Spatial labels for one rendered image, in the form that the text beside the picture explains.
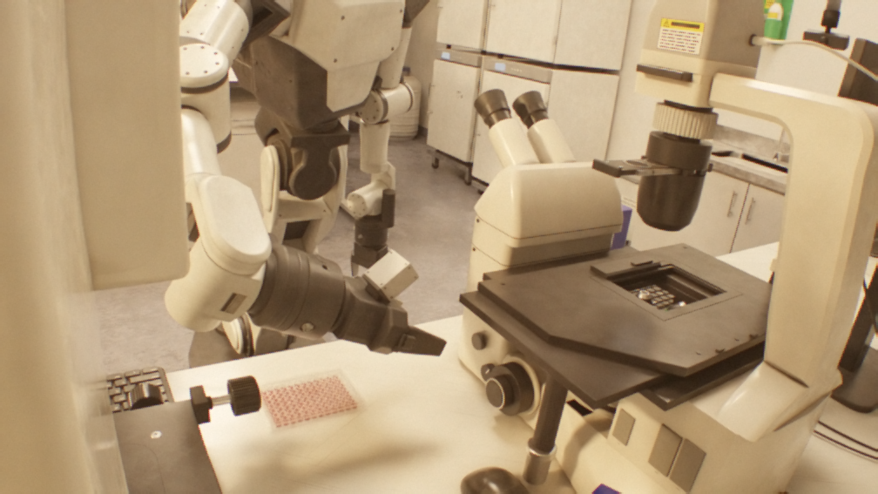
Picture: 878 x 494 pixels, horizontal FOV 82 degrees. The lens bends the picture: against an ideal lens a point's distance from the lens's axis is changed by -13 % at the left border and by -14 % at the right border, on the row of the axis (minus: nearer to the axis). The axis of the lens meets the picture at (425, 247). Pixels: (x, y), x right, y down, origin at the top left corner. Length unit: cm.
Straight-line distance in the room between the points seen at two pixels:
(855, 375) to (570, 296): 65
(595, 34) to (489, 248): 321
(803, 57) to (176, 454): 331
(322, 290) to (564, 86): 326
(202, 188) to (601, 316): 41
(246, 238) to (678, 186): 43
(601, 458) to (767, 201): 230
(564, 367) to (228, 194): 35
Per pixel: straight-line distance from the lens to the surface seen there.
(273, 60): 110
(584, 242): 80
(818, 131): 54
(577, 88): 382
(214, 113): 73
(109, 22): 30
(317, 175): 122
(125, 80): 31
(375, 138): 138
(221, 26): 83
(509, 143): 77
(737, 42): 62
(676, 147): 61
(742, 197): 291
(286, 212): 131
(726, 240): 297
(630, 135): 407
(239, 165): 288
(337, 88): 109
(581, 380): 50
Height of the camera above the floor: 121
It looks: 22 degrees down
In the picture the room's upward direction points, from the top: 6 degrees clockwise
